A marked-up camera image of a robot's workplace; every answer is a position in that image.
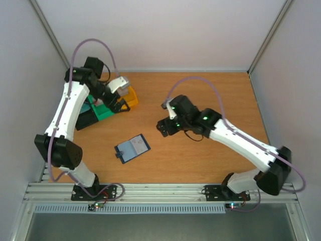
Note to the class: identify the aluminium front rail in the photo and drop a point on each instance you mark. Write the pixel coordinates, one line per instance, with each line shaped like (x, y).
(134, 193)

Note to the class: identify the blue card holder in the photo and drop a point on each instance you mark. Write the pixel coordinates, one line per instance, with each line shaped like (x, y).
(125, 151)

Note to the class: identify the black plastic bin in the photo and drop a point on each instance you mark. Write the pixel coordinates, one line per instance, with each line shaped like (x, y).
(86, 117)

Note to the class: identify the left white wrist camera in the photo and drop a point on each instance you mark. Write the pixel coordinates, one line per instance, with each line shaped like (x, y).
(119, 85)

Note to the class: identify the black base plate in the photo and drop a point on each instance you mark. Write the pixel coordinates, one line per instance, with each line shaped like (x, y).
(97, 192)
(215, 192)

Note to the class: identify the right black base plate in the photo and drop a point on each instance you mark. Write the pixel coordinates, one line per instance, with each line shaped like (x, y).
(215, 192)

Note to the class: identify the yellow plastic bin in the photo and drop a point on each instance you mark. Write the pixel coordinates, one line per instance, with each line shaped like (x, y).
(131, 97)

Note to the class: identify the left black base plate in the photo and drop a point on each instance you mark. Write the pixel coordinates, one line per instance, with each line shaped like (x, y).
(97, 192)

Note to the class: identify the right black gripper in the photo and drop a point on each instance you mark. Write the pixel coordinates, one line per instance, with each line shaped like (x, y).
(164, 127)

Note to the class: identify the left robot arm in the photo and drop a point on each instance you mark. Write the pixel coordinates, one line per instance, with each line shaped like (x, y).
(56, 145)

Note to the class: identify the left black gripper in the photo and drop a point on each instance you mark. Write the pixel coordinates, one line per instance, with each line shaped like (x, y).
(109, 103)

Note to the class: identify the green plastic bin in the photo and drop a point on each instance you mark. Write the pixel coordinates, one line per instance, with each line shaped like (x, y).
(98, 108)

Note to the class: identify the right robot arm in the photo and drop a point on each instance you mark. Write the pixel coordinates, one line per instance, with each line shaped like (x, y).
(271, 163)

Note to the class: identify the grey slotted cable duct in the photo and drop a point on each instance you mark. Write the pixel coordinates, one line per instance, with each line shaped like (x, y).
(131, 209)

